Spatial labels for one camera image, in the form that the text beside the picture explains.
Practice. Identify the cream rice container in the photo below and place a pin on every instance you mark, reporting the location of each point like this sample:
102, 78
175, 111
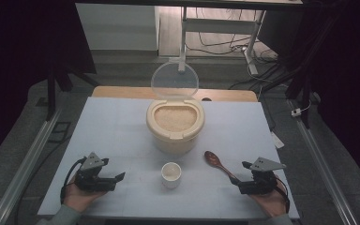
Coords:
175, 142

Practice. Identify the person's left hand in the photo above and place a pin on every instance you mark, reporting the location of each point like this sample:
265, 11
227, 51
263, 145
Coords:
76, 198

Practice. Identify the black curtain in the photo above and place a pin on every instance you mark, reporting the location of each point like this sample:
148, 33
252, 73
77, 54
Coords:
12, 47
350, 62

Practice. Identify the rice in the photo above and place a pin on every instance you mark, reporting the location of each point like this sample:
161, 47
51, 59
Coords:
175, 118

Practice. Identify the white cabinet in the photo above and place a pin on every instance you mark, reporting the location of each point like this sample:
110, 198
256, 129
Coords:
118, 28

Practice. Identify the white desk frame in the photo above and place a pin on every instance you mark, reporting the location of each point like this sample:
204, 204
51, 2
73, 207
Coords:
218, 25

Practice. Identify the aluminium rail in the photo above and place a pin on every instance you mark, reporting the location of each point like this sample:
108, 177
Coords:
320, 159
28, 159

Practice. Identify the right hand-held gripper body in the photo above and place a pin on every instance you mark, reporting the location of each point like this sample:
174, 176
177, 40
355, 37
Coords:
261, 184

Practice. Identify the white cup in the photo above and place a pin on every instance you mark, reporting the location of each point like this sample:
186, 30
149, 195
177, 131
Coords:
171, 179

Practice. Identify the person's right hand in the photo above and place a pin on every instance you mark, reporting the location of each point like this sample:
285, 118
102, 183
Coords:
273, 203

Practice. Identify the wooden table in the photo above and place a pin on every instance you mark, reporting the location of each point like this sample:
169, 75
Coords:
122, 92

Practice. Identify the small white box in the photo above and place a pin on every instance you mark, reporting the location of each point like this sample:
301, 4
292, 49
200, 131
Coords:
296, 112

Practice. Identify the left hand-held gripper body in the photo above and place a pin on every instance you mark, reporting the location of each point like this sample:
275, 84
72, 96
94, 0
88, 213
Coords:
90, 182

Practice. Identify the white table mat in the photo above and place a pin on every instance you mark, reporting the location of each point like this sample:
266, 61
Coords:
118, 131

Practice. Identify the black stand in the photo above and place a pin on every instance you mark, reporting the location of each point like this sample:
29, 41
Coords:
51, 90
301, 93

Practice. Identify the brown wooden spoon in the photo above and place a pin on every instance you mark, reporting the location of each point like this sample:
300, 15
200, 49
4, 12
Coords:
214, 160

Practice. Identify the clear container lid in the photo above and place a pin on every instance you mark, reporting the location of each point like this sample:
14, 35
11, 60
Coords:
175, 79

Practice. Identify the white paper strip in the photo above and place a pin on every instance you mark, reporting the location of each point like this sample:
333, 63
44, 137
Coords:
277, 140

